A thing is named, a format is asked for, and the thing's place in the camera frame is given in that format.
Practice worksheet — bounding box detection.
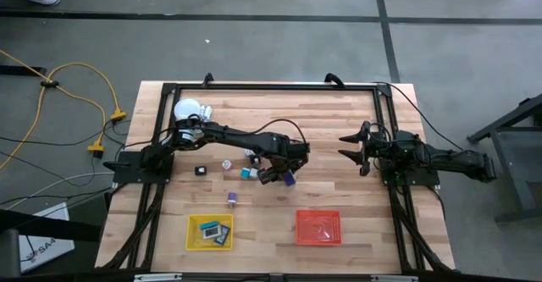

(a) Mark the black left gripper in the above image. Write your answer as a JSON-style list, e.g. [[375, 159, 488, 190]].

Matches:
[[257, 152, 310, 185]]

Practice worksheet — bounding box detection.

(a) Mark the silver metal bracket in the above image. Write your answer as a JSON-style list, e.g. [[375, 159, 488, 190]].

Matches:
[[371, 274, 419, 282], [133, 273, 183, 282]]

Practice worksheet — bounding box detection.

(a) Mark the yellow plastic basket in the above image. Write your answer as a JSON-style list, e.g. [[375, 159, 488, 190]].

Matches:
[[185, 213, 235, 252]]

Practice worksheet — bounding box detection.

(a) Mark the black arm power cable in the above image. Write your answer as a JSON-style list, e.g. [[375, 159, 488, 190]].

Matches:
[[372, 80, 466, 152]]

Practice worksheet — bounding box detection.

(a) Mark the white printed box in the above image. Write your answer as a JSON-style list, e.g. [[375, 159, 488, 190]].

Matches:
[[19, 202, 76, 274]]

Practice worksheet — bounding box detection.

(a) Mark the white mushroom table lamp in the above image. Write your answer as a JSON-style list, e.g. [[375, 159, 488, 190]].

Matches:
[[174, 98, 213, 124]]

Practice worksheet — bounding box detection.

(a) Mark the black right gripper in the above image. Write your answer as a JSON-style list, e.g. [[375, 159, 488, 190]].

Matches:
[[338, 120, 384, 177]]

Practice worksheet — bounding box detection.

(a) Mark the yellow extension cord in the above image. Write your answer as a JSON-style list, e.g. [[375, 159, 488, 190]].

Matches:
[[0, 49, 107, 158], [0, 61, 128, 171]]

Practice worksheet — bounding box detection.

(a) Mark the white lamp cable with plug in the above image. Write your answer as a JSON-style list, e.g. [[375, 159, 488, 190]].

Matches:
[[197, 103, 214, 123]]

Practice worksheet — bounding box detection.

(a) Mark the orange plastic basket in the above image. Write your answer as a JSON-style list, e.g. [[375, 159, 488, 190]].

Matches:
[[295, 208, 342, 247]]

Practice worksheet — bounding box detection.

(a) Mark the grey floor cable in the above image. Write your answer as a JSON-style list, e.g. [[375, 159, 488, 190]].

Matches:
[[6, 170, 115, 210]]

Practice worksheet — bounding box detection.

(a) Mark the black aluminium table frame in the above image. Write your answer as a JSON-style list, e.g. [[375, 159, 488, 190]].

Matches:
[[99, 73, 456, 274]]

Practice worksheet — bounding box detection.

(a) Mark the black metal cart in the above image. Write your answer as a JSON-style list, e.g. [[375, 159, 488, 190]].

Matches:
[[467, 93, 542, 224]]

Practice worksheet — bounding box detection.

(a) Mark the black floor cable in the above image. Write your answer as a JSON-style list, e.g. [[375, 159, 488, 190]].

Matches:
[[0, 119, 132, 147]]

